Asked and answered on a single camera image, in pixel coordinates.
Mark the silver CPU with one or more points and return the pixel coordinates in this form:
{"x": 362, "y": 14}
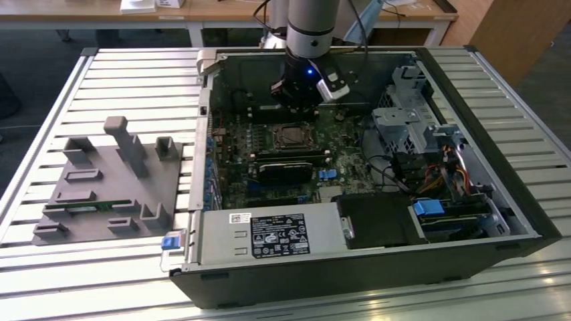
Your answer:
{"x": 293, "y": 134}

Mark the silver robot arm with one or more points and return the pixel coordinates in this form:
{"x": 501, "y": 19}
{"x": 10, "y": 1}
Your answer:
{"x": 310, "y": 30}

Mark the black CPU socket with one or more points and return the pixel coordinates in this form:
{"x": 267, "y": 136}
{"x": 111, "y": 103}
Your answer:
{"x": 293, "y": 146}

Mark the black RAM slot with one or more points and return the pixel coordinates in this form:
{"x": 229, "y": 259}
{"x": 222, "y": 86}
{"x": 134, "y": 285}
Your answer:
{"x": 290, "y": 160}
{"x": 290, "y": 154}

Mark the round silver coin battery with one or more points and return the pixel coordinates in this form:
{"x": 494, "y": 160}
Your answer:
{"x": 339, "y": 116}

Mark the green motherboard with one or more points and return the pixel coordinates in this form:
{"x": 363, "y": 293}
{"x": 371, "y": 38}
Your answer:
{"x": 353, "y": 157}

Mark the silver perforated drive cage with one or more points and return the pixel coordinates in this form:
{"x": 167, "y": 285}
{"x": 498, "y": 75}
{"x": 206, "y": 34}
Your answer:
{"x": 397, "y": 117}

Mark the black graphics card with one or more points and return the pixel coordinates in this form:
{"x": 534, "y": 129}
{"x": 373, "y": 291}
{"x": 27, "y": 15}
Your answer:
{"x": 286, "y": 175}

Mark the blue board connector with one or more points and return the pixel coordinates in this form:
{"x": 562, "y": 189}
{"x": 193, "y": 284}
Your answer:
{"x": 327, "y": 174}

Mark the pale blue teach pendant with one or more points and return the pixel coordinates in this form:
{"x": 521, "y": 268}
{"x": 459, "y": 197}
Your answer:
{"x": 374, "y": 15}

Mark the wooden desk white legs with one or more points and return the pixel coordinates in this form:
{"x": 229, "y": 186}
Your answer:
{"x": 214, "y": 13}

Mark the silver chipset heatsink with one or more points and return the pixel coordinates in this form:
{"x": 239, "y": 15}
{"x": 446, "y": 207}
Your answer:
{"x": 331, "y": 194}

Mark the white box with label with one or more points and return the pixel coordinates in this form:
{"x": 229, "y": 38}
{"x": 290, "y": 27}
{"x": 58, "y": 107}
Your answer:
{"x": 171, "y": 3}

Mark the silver power supply with label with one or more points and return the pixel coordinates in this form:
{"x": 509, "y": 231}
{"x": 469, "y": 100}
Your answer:
{"x": 214, "y": 230}

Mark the blue disk carrier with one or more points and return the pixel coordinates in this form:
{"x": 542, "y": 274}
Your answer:
{"x": 429, "y": 209}

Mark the wooden cabinet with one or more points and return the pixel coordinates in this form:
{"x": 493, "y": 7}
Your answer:
{"x": 513, "y": 36}

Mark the grey parts rack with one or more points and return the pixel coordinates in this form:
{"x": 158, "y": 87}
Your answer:
{"x": 111, "y": 194}

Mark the blue case latch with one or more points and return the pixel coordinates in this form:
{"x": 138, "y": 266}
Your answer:
{"x": 171, "y": 243}

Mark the green RAM stick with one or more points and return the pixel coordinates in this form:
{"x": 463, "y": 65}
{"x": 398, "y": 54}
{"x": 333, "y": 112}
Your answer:
{"x": 107, "y": 204}

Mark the black PC case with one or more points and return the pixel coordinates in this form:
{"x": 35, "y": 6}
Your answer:
{"x": 357, "y": 284}

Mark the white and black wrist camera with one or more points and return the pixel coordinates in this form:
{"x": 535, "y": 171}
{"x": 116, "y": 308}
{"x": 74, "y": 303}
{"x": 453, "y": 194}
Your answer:
{"x": 333, "y": 83}

